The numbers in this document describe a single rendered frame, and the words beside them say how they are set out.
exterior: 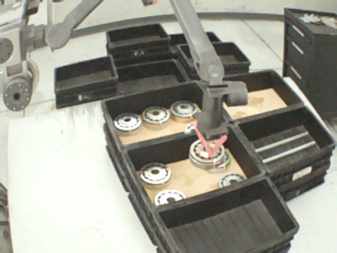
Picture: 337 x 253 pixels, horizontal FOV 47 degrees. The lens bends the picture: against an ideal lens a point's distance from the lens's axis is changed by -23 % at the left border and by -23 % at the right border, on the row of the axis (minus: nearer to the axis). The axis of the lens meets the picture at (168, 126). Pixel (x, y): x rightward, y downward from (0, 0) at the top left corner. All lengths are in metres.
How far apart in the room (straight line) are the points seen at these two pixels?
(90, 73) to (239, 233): 1.74
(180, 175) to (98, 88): 1.11
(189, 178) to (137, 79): 1.44
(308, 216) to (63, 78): 1.85
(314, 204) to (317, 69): 1.40
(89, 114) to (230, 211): 0.92
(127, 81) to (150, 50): 0.25
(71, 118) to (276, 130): 0.93
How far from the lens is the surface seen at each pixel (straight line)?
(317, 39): 2.84
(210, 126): 1.33
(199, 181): 1.61
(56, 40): 1.20
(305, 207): 1.74
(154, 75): 2.99
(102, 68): 2.88
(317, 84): 3.03
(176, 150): 1.65
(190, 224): 1.47
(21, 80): 1.56
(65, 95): 2.62
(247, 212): 1.51
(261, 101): 2.02
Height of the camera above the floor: 1.94
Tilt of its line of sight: 37 degrees down
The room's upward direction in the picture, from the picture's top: straight up
